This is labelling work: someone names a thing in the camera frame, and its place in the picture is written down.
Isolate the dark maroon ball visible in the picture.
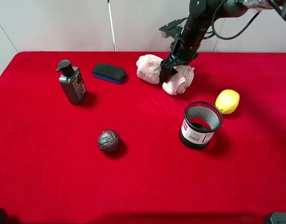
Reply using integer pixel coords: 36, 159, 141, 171
97, 129, 121, 153

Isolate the black blue whiteboard eraser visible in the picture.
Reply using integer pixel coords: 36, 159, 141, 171
92, 63, 127, 84

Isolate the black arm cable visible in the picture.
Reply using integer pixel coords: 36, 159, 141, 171
203, 0, 262, 40

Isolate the pink towel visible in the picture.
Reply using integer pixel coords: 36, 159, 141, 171
136, 54, 194, 95

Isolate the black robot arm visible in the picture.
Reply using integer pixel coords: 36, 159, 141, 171
159, 0, 286, 83

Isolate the red velvet tablecloth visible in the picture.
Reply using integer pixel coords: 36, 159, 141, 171
0, 52, 286, 224

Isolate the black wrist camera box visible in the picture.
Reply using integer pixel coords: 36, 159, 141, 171
159, 17, 187, 39

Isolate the black mesh pen holder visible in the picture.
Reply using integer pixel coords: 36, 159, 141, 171
179, 101, 223, 150

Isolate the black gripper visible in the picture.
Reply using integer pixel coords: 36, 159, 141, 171
159, 35, 199, 83

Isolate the yellow lemon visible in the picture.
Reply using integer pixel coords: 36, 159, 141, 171
215, 89, 240, 114

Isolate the black pump dispenser bottle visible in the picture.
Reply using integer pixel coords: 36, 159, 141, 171
56, 60, 87, 105

